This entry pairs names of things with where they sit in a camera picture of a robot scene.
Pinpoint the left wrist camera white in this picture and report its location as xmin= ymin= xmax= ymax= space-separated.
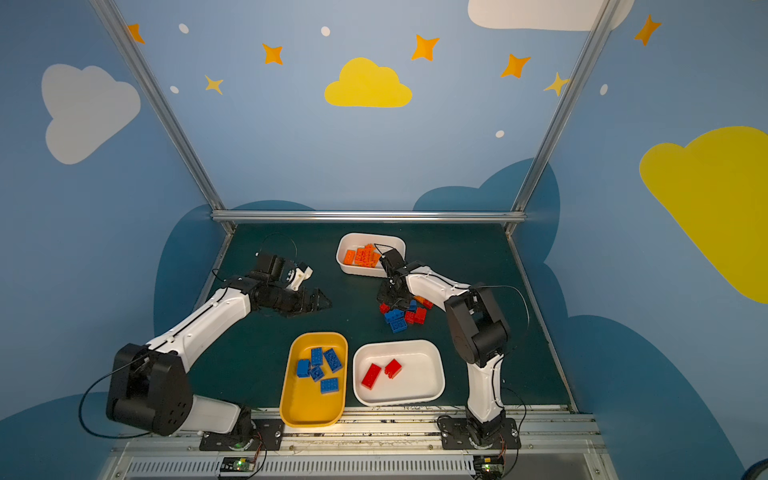
xmin=285 ymin=264 xmax=313 ymax=291

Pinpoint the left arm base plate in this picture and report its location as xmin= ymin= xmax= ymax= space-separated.
xmin=199 ymin=418 xmax=285 ymax=452

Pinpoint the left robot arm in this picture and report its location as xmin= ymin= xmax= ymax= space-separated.
xmin=106 ymin=253 xmax=332 ymax=443

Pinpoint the small blue 2x2 brick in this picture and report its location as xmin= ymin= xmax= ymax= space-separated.
xmin=309 ymin=366 xmax=325 ymax=382

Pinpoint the white plastic bin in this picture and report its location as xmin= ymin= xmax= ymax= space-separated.
xmin=336 ymin=233 xmax=406 ymax=278
xmin=352 ymin=339 xmax=446 ymax=407

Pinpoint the blue 2x3 lego brick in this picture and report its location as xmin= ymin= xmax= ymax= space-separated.
xmin=310 ymin=347 xmax=324 ymax=367

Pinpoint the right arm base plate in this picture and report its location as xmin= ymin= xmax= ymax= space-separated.
xmin=436 ymin=413 xmax=521 ymax=450

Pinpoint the far white plastic bin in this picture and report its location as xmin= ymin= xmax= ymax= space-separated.
xmin=336 ymin=233 xmax=406 ymax=278

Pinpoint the aluminium frame rear bar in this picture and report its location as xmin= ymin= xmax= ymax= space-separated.
xmin=211 ymin=210 xmax=526 ymax=224

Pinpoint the blue 2x4 brick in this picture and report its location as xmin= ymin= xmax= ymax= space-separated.
xmin=323 ymin=348 xmax=343 ymax=373

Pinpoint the left circuit board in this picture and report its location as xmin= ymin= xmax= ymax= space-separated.
xmin=217 ymin=457 xmax=255 ymax=478

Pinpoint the small orange lego brick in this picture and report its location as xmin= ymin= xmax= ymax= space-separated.
xmin=343 ymin=250 xmax=357 ymax=265

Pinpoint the circuit board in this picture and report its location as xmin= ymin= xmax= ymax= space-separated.
xmin=473 ymin=456 xmax=506 ymax=480
xmin=217 ymin=457 xmax=255 ymax=478

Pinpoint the red sloped brick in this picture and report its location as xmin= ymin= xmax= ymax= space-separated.
xmin=413 ymin=308 xmax=427 ymax=325

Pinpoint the orange lego chassis piece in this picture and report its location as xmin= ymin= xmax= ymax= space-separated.
xmin=354 ymin=244 xmax=381 ymax=268

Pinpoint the yellow plastic bin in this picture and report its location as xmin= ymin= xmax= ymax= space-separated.
xmin=279 ymin=332 xmax=348 ymax=428

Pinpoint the red 2x4 lego brick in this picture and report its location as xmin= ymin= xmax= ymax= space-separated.
xmin=361 ymin=363 xmax=382 ymax=390

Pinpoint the near white plastic bin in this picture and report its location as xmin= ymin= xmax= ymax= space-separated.
xmin=352 ymin=339 xmax=446 ymax=407

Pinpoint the right circuit board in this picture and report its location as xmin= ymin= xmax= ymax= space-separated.
xmin=473 ymin=456 xmax=506 ymax=480

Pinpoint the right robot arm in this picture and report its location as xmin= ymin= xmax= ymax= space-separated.
xmin=378 ymin=249 xmax=510 ymax=444

